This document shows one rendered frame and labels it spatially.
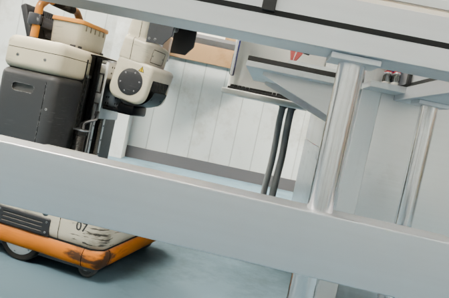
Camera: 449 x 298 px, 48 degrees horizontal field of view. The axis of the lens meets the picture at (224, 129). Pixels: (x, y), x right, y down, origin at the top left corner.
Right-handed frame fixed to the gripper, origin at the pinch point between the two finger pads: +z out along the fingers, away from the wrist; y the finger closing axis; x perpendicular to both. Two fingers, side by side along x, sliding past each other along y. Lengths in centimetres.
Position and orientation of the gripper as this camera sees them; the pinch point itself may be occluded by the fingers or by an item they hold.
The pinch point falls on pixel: (290, 67)
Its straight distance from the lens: 186.0
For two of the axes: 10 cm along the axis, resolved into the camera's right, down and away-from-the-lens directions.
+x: 0.9, -0.3, 10.0
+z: -3.7, 9.3, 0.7
